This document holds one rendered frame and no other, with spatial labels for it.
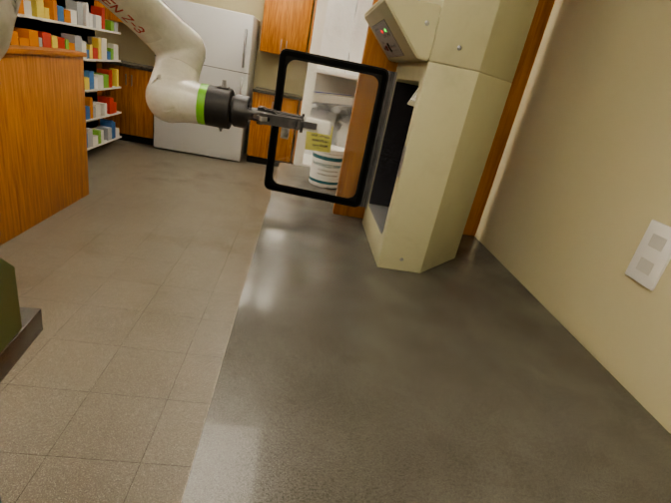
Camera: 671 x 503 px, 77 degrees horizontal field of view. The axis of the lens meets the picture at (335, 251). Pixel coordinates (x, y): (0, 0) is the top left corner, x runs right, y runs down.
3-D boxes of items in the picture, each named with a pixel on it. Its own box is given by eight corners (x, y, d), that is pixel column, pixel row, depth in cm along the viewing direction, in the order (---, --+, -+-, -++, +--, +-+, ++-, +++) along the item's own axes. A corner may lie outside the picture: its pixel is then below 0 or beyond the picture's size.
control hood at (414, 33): (397, 62, 115) (406, 22, 111) (428, 61, 85) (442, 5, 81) (356, 54, 113) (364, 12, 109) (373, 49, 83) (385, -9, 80)
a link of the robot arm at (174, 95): (148, 127, 101) (134, 102, 91) (159, 81, 104) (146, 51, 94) (207, 137, 103) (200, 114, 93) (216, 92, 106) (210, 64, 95)
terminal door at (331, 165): (359, 208, 129) (390, 69, 114) (263, 189, 129) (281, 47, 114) (359, 208, 130) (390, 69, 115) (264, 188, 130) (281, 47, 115)
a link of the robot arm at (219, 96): (211, 126, 106) (202, 131, 97) (214, 76, 101) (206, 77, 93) (235, 130, 106) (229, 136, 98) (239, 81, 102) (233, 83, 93)
